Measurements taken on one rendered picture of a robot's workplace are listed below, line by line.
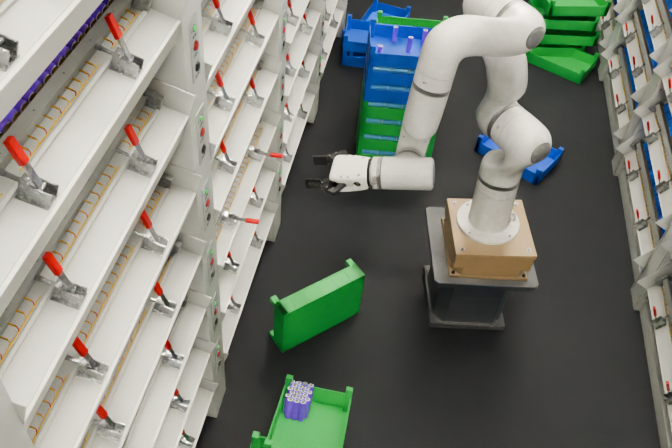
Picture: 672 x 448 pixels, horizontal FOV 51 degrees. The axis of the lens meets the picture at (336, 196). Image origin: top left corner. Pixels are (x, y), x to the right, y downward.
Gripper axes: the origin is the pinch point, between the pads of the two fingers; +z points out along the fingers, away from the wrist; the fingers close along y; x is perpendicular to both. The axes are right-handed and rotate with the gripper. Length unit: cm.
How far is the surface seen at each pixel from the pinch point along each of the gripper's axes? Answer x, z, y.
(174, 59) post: 60, 6, -40
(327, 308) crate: -55, 3, -3
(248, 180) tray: -7.7, 20.9, 4.3
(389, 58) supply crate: -17, -9, 80
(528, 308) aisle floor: -80, -59, 22
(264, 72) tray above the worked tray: 12.1, 18.4, 28.5
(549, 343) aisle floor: -82, -66, 9
